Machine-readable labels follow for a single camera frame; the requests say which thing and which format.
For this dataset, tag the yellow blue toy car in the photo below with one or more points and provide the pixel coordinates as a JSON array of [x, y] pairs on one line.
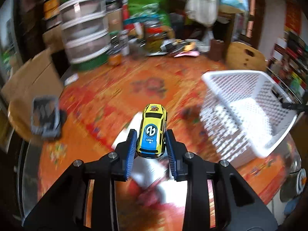
[[151, 143]]

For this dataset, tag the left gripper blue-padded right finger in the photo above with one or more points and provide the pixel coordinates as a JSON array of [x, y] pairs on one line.
[[176, 155]]

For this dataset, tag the cardboard box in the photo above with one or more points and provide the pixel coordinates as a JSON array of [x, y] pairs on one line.
[[37, 77]]

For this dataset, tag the red floral tablecloth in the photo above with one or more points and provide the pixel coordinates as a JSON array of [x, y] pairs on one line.
[[135, 156]]

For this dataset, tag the brown mug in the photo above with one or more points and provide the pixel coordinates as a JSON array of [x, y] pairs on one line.
[[216, 50]]

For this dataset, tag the white storage shelf unit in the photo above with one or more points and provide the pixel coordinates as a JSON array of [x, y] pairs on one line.
[[288, 66]]

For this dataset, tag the green shopping bag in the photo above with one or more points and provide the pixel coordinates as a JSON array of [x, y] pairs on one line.
[[152, 9]]

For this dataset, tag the red-lid pickle jar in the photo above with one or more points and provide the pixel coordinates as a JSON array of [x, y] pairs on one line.
[[154, 36]]

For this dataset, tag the white perforated plastic basket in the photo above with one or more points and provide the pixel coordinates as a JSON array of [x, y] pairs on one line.
[[245, 114]]

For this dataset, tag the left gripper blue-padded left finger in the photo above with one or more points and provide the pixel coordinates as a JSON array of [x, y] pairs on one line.
[[126, 151]]

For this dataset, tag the orange jar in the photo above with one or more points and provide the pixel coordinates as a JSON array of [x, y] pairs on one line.
[[115, 59]]

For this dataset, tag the beige canvas tote bag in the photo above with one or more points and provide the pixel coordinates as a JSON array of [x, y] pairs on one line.
[[204, 12]]

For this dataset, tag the red wall scroll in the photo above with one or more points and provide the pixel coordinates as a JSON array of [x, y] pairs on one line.
[[293, 17]]

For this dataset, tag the white stacked drawer tower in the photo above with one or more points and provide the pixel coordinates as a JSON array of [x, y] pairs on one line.
[[85, 29]]

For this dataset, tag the wooden chair with holes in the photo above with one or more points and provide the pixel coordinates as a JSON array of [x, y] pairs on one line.
[[244, 57]]

